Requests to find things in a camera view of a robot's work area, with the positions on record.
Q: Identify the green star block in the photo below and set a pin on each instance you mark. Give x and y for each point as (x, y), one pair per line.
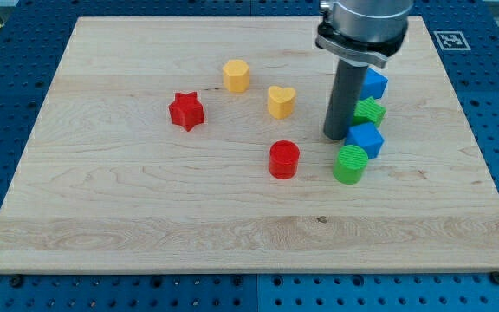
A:
(368, 110)

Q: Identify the blue pentagon block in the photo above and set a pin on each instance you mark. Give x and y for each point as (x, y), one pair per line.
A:
(374, 85)

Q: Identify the green cylinder block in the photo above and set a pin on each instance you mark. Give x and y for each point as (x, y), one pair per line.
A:
(350, 164)

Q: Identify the wooden board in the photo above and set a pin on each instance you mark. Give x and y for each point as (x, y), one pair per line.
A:
(108, 185)

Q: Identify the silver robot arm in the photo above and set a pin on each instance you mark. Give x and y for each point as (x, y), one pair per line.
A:
(360, 33)

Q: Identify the yellow heart block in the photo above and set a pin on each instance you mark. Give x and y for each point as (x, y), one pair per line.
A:
(281, 101)

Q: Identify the yellow hexagon block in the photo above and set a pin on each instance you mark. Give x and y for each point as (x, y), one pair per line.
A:
(236, 75)

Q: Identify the white fiducial marker tag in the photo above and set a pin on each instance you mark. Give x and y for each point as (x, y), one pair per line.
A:
(450, 40)

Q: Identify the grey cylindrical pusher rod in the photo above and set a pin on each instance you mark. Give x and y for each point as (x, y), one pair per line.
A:
(346, 90)

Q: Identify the red star block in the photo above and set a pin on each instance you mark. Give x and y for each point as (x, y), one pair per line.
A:
(186, 110)

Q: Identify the red cylinder block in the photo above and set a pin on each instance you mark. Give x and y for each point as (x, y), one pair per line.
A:
(283, 159)

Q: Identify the blue cube block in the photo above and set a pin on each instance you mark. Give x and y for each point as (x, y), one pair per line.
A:
(368, 137)

